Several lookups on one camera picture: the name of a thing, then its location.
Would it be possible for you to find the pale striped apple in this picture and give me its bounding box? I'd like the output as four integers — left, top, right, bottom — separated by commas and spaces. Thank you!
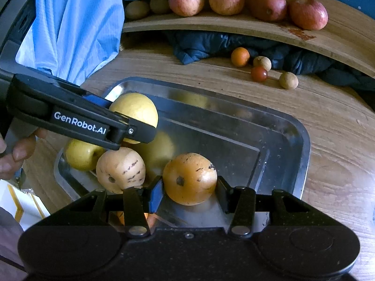
96, 147, 146, 194

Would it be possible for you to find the person's left hand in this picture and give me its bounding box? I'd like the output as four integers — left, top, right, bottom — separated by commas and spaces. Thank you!
0, 129, 47, 182

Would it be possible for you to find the white box yellow trim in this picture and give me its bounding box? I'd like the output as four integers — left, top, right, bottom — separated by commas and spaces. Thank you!
0, 180, 51, 223

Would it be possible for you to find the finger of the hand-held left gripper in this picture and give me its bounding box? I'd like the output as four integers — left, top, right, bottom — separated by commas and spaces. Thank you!
44, 74, 115, 112
107, 110, 158, 150

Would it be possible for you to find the small orange-red tomato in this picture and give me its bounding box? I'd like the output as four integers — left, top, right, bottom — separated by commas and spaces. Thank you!
116, 210, 160, 227

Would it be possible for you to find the light blue garment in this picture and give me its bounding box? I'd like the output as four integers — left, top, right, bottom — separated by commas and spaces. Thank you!
15, 0, 125, 86

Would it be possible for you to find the red apple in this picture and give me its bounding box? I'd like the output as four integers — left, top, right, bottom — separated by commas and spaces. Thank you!
249, 0, 287, 22
168, 0, 205, 17
290, 0, 329, 30
209, 0, 245, 16

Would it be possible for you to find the small orange tangerine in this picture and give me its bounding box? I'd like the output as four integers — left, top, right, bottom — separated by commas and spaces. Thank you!
231, 47, 250, 67

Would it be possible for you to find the brown kiwi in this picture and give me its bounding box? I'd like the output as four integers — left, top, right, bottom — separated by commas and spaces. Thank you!
150, 0, 170, 15
125, 0, 150, 21

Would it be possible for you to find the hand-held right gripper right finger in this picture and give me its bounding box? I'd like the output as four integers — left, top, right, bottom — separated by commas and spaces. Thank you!
215, 176, 311, 238

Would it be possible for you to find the wooden desk shelf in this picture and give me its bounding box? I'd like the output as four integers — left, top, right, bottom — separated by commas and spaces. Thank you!
121, 0, 375, 78

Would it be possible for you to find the dark blue cloth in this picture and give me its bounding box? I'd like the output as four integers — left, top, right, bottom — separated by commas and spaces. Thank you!
171, 32, 375, 92

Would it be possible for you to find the red cherry tomato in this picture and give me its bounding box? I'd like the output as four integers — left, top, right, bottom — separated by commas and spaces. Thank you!
251, 66, 268, 82

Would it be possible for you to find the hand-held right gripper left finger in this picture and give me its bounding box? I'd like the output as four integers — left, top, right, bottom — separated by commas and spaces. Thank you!
69, 176, 165, 238

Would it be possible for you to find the orange speckled apple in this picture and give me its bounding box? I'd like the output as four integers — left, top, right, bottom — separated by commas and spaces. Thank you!
162, 153, 218, 206

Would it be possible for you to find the metal baking tray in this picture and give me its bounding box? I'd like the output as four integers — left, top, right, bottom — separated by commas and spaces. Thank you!
53, 77, 311, 232

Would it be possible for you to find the small beige longan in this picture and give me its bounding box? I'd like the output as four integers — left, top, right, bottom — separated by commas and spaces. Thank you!
253, 56, 272, 71
278, 72, 299, 89

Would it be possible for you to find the yellow pear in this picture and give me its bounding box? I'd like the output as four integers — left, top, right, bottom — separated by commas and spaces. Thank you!
108, 94, 159, 144
64, 138, 106, 171

